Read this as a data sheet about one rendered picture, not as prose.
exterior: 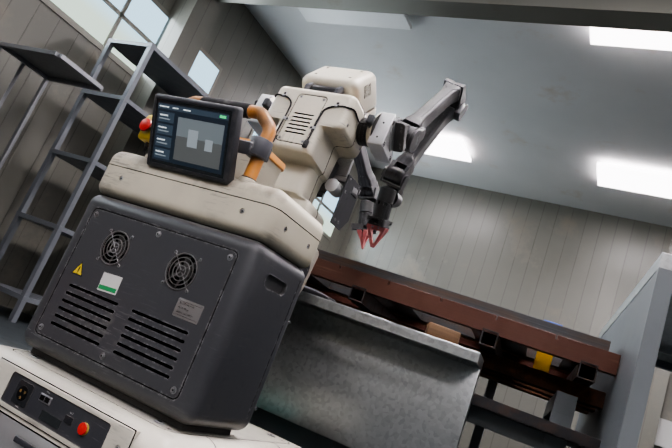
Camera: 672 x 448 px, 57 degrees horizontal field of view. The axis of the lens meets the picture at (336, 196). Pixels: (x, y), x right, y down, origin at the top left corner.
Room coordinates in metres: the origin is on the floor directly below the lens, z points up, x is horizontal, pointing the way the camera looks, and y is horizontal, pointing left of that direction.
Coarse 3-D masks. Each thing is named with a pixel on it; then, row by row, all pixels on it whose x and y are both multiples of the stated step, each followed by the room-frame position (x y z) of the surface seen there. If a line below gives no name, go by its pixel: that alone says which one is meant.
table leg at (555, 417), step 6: (570, 402) 1.84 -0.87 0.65; (552, 408) 1.86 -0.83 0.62; (558, 408) 1.85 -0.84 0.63; (552, 414) 1.86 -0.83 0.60; (558, 414) 1.85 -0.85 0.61; (570, 414) 1.84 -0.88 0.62; (552, 420) 1.85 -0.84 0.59; (558, 420) 1.85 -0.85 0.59; (564, 420) 1.84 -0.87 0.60; (570, 420) 1.84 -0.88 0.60; (564, 426) 1.84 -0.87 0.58; (570, 426) 1.84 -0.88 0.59; (546, 438) 1.86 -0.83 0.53; (552, 438) 1.85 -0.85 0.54; (558, 438) 1.84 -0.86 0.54; (546, 444) 1.85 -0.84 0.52; (552, 444) 1.85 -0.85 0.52; (558, 444) 1.84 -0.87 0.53; (564, 444) 1.84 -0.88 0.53
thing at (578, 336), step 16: (320, 256) 2.17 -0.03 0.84; (336, 256) 2.15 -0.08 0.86; (368, 272) 2.10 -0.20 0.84; (384, 272) 2.08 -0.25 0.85; (336, 288) 2.81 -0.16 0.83; (416, 288) 2.04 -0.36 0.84; (432, 288) 2.02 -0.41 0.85; (384, 304) 2.60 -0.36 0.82; (464, 304) 1.98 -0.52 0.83; (480, 304) 1.96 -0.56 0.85; (432, 320) 2.64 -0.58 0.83; (528, 320) 1.90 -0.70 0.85; (480, 336) 2.44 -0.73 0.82; (576, 336) 1.85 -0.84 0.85; (592, 336) 1.83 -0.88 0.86; (528, 352) 2.49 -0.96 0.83; (560, 368) 2.46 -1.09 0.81
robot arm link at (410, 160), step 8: (464, 104) 2.01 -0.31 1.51; (448, 112) 2.00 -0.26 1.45; (456, 112) 2.00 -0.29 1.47; (464, 112) 2.03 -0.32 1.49; (440, 120) 1.99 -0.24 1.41; (448, 120) 2.02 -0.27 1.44; (456, 120) 2.03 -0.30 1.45; (432, 128) 1.98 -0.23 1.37; (440, 128) 2.00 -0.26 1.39; (424, 136) 1.97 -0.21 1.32; (432, 136) 1.98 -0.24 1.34; (424, 144) 1.96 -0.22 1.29; (408, 152) 1.95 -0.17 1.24; (416, 152) 1.95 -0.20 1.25; (424, 152) 1.99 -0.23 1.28; (400, 160) 1.95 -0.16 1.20; (408, 160) 1.94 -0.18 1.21; (416, 160) 1.96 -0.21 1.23; (392, 168) 1.94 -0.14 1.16; (400, 168) 1.94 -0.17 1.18; (408, 168) 1.93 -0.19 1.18; (384, 176) 1.96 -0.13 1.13; (392, 176) 1.94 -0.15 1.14; (400, 176) 1.92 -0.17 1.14; (400, 184) 1.94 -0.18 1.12
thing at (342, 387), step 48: (288, 336) 2.08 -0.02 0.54; (336, 336) 2.03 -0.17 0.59; (384, 336) 1.97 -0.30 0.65; (288, 384) 2.06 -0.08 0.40; (336, 384) 2.01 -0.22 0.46; (384, 384) 1.95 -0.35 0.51; (432, 384) 1.90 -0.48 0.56; (336, 432) 1.99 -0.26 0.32; (384, 432) 1.94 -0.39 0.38; (432, 432) 1.89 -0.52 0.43
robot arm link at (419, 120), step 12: (444, 84) 1.95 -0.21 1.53; (456, 84) 1.95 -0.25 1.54; (444, 96) 1.90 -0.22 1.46; (456, 96) 1.95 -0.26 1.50; (420, 108) 1.86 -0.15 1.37; (432, 108) 1.86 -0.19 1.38; (444, 108) 1.93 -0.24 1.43; (456, 108) 2.01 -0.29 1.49; (408, 120) 1.82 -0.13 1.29; (420, 120) 1.82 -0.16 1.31; (432, 120) 1.89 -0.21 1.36; (408, 132) 1.77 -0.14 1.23; (420, 132) 1.79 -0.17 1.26; (408, 144) 1.78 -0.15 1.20
